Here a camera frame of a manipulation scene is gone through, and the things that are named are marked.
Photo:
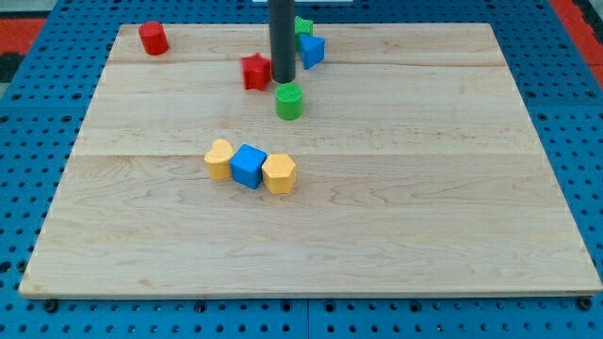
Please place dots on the green cylinder block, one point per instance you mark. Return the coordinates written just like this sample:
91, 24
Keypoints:
288, 99

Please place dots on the blue triangle block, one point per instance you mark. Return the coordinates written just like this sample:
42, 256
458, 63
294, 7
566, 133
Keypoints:
312, 50

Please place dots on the yellow hexagon block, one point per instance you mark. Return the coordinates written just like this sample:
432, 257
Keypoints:
279, 173

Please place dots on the blue cube block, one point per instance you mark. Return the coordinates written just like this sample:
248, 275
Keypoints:
246, 166

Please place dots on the yellow heart block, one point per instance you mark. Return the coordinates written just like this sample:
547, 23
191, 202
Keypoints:
218, 159

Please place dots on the red star block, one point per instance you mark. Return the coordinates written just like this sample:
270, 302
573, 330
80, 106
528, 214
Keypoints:
256, 72

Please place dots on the green star block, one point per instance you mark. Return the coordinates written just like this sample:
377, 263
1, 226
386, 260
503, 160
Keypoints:
302, 27

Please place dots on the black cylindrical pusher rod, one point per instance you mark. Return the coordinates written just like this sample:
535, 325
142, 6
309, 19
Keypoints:
282, 40

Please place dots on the red cylinder block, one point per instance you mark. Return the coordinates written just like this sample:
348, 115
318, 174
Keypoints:
153, 38

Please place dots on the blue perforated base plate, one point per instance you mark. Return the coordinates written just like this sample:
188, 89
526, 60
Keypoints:
46, 101

